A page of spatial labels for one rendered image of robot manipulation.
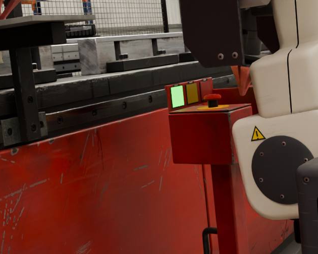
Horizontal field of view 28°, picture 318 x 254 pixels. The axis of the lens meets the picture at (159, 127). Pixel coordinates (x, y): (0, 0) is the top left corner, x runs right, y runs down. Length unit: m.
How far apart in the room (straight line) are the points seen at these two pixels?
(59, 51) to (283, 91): 1.12
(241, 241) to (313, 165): 0.69
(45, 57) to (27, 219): 0.42
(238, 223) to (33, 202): 0.49
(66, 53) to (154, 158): 0.51
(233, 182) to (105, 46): 0.51
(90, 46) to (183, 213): 0.53
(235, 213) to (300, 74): 0.63
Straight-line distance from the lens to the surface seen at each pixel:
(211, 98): 1.40
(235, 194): 1.48
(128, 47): 1.78
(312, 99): 0.92
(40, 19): 1.11
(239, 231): 1.50
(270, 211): 0.98
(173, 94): 1.44
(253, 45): 1.45
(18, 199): 1.24
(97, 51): 1.65
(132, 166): 1.55
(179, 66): 1.77
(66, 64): 1.97
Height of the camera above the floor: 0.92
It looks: 7 degrees down
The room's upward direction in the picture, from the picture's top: 6 degrees counter-clockwise
